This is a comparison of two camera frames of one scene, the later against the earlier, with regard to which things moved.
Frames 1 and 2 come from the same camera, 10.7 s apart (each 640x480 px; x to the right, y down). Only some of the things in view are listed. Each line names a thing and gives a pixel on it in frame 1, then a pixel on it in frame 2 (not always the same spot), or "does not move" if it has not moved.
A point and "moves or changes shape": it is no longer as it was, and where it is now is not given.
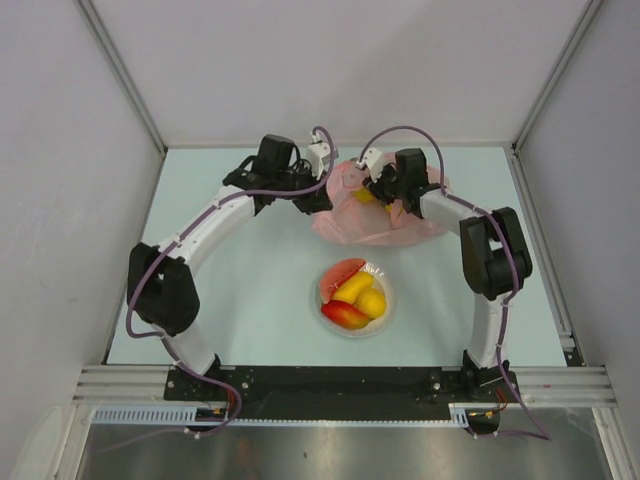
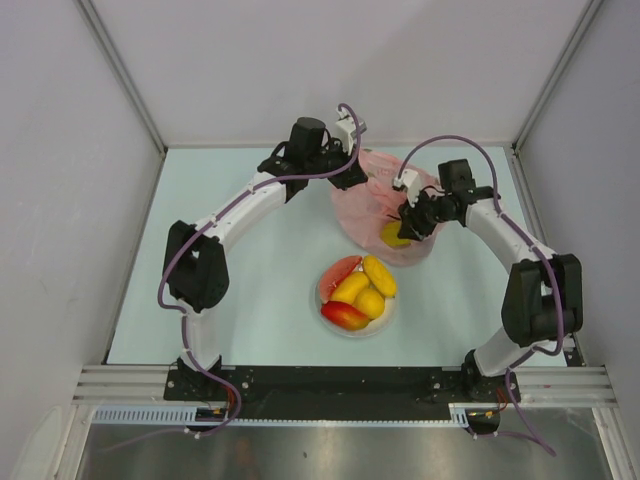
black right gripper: x=377 y=188 -> x=412 y=224
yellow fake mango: x=352 y=288 does not move
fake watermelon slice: x=337 y=272 does not move
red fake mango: x=344 y=314 does not move
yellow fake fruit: x=364 y=195 -> x=379 y=276
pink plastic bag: x=371 y=223 moves or changes shape
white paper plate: x=381 y=282 does not move
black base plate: x=336 y=392 does not move
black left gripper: x=315 y=201 -> x=352 y=177
